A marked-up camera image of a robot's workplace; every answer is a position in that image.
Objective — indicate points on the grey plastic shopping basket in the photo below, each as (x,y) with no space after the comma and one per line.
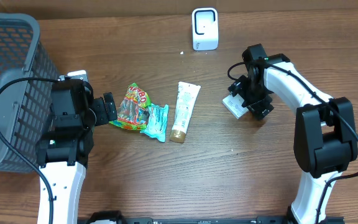
(24,106)

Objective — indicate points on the teal tissue packet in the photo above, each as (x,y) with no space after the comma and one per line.
(157,122)

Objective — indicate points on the white tube with gold cap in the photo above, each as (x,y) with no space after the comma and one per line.
(186,99)

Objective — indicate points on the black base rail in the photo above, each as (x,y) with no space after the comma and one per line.
(117,217)

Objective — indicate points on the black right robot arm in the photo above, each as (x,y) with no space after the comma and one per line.
(325,141)

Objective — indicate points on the colourful Haribo candy bag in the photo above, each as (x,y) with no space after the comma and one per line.
(132,114)

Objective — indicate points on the white Hansaplast plaster box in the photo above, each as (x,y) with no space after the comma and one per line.
(234,105)

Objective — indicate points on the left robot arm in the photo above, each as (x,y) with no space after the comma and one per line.
(63,151)

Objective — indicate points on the white barcode scanner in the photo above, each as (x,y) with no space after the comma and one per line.
(205,29)

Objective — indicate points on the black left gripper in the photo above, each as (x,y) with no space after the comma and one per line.
(106,109)

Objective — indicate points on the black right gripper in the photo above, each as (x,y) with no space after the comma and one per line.
(260,107)

